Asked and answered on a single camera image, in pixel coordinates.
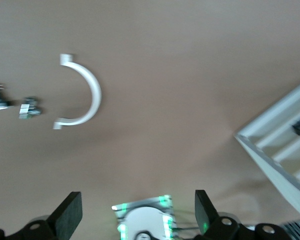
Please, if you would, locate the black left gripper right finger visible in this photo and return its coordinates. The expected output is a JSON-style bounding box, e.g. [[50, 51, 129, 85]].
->
[[194, 189, 291, 240]]

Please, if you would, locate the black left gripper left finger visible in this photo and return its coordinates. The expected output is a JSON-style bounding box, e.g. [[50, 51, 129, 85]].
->
[[4, 191, 84, 240]]

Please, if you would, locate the white drawer cabinet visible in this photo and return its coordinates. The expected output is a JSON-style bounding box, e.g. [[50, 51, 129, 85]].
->
[[234, 76, 300, 227]]

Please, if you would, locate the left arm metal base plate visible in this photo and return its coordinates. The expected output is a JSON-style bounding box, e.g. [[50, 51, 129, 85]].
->
[[111, 194, 177, 240]]

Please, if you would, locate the small silver black switch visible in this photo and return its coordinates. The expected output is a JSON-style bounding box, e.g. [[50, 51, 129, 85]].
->
[[18, 96, 43, 120]]

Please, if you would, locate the white curved bracket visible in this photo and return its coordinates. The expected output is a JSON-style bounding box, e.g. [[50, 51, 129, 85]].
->
[[52, 53, 103, 131]]

